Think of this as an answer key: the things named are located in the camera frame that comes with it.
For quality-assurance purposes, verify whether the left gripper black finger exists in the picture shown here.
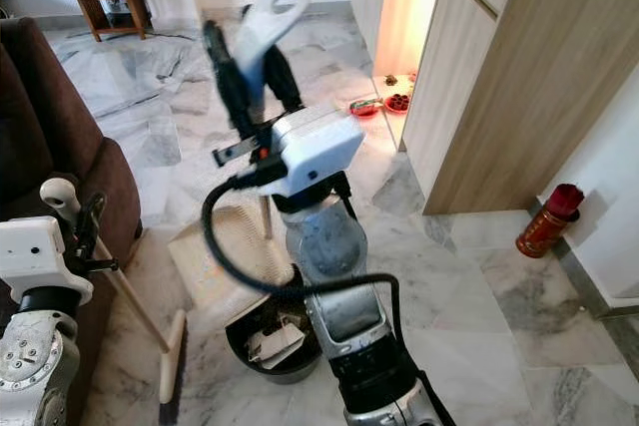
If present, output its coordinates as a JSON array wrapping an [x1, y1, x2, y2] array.
[[78, 192, 107, 245]]

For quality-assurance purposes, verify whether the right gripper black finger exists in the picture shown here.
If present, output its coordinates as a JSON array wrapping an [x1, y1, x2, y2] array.
[[240, 5, 306, 116], [203, 19, 258, 145]]

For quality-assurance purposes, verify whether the wooden handled broom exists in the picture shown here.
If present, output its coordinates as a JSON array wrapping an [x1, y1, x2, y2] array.
[[40, 177, 188, 426]]

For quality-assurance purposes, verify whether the beige long handled dustpan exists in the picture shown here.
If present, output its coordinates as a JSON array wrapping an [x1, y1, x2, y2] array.
[[168, 0, 311, 332]]

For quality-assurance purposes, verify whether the red offering dish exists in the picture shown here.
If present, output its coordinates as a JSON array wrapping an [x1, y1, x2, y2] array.
[[349, 99, 380, 119], [384, 93, 413, 114]]

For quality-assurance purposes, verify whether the dark brown sofa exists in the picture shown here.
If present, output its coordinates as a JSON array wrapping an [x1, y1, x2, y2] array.
[[0, 17, 141, 347]]

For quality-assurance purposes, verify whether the crumpled white paper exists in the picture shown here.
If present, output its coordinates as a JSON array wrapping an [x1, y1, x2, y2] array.
[[248, 321, 306, 367]]

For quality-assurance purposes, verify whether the round black waste bin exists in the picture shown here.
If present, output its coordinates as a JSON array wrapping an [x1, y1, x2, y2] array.
[[225, 281, 325, 385]]

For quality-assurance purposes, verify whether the tall wood panel cabinet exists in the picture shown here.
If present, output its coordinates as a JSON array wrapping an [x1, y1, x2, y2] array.
[[349, 0, 639, 215]]

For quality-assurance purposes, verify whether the red cylindrical bottle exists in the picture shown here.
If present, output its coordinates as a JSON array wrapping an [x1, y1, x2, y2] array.
[[516, 184, 585, 258]]

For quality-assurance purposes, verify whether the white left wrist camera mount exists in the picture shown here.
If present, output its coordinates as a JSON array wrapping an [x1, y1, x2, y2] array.
[[0, 216, 96, 307]]

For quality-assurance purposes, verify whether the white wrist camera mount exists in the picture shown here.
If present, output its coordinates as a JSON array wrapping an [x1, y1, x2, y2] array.
[[265, 102, 365, 198], [0, 216, 96, 307]]

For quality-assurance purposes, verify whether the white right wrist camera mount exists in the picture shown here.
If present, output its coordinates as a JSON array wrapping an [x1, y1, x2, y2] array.
[[265, 102, 365, 198]]

